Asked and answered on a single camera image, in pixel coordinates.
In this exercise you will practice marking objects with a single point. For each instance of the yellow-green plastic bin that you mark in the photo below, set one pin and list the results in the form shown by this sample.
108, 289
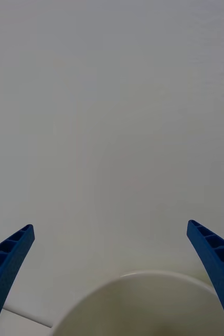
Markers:
132, 307

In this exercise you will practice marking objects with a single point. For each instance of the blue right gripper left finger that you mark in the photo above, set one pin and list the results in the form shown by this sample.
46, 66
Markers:
6, 270

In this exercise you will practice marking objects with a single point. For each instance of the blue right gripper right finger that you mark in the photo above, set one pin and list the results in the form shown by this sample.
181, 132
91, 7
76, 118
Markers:
219, 265

